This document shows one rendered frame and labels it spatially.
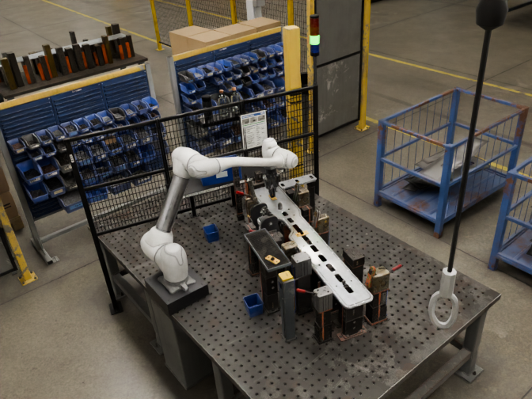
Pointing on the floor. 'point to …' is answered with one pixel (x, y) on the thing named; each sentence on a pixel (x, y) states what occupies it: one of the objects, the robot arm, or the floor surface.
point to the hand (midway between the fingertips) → (272, 191)
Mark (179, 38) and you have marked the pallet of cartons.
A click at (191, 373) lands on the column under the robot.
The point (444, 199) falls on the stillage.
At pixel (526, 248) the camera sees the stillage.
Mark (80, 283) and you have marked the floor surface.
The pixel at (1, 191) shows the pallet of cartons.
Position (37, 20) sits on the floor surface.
